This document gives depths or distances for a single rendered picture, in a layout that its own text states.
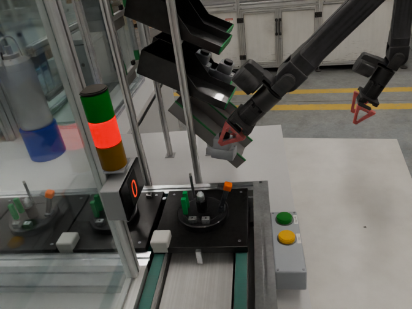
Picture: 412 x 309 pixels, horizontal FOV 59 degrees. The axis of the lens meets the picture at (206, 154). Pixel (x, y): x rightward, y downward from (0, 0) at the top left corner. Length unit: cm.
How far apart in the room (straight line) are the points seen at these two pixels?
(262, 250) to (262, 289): 12
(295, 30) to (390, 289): 419
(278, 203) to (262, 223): 23
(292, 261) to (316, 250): 18
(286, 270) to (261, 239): 11
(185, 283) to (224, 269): 10
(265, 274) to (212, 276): 13
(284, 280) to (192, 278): 22
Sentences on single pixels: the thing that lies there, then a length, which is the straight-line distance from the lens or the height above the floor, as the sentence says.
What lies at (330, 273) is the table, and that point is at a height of 86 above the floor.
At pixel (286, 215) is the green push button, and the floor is 97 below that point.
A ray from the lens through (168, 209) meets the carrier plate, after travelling 106.
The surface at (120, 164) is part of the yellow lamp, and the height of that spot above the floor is 127.
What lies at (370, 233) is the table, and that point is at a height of 86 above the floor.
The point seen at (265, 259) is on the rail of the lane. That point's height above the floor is 95.
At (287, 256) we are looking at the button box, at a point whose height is 96.
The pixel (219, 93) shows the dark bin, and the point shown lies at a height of 121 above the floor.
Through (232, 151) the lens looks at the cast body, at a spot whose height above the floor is 111.
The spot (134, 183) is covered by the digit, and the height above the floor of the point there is 121.
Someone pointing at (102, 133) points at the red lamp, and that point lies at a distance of 68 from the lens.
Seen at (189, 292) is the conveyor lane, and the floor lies 92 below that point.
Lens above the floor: 161
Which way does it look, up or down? 30 degrees down
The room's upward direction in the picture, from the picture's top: 8 degrees counter-clockwise
